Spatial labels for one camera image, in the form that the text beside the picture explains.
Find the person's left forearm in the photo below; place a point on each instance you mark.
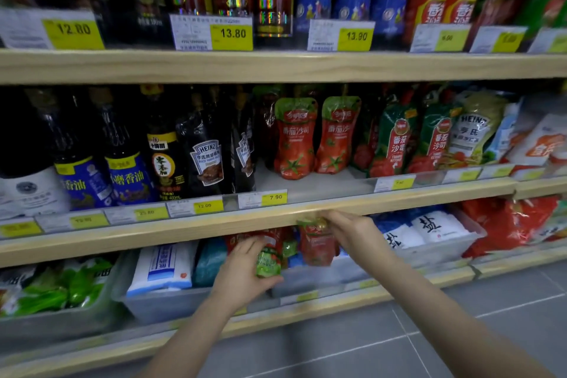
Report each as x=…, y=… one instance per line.
x=190, y=342

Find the person's right hand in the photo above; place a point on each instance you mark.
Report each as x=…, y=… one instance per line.
x=361, y=238

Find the person's left hand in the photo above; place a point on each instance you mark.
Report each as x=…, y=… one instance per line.
x=237, y=278

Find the person's left thumb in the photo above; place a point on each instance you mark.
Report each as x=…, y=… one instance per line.
x=269, y=283

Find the pile of green packets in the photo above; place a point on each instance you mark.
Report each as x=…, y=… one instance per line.
x=57, y=287

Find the pile of red packets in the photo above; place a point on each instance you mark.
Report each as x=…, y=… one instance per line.
x=505, y=222

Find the light wooden shelf board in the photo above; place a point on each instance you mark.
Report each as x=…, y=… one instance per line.
x=248, y=225
x=283, y=66
x=310, y=302

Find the clear plastic bin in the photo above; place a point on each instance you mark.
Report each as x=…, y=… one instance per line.
x=443, y=249
x=168, y=302
x=319, y=278

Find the person's right thumb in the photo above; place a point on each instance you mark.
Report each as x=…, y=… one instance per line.
x=339, y=233

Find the dark bottle yellow band label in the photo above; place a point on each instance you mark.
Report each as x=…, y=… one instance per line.
x=164, y=160

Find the green red ketchup pouch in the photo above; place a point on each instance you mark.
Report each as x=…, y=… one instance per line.
x=432, y=138
x=392, y=143

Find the person's right forearm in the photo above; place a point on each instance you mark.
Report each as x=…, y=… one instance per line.
x=452, y=324

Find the red green-topped tomato sauce pouch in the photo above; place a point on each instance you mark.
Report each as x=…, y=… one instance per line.
x=336, y=138
x=295, y=143
x=241, y=236
x=316, y=245
x=268, y=263

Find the white salt bag black print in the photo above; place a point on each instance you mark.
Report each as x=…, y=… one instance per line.
x=401, y=233
x=438, y=225

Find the dark oil bottle blue label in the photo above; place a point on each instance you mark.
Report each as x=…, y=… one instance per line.
x=128, y=178
x=82, y=183

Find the row of shelf price tags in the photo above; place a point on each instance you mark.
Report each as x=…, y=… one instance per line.
x=230, y=34
x=150, y=213

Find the blue white sauce pouch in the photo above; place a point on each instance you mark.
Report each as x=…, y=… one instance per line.
x=503, y=134

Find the teal bag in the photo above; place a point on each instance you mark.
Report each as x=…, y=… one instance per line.
x=210, y=260

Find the white orange packet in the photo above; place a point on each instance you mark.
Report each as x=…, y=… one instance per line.
x=538, y=143

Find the grey plastic bin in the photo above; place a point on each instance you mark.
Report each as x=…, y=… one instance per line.
x=66, y=322

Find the pale green salad dressing pouch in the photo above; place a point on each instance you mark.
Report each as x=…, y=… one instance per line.
x=474, y=129

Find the large dark bottle white label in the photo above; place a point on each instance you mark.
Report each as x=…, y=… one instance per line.
x=26, y=187

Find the white blue salt bag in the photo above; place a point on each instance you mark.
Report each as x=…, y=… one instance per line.
x=164, y=267

